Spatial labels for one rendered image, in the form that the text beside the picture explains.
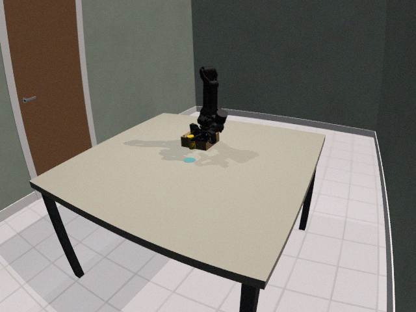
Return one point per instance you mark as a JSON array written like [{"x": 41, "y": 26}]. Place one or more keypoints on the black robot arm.
[{"x": 209, "y": 112}]

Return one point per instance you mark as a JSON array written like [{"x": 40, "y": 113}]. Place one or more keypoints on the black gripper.
[{"x": 201, "y": 135}]

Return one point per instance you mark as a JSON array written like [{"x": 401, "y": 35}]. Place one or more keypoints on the yellow cylinder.
[{"x": 191, "y": 144}]

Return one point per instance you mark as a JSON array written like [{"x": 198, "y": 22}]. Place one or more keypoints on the cyan circle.
[{"x": 189, "y": 159}]

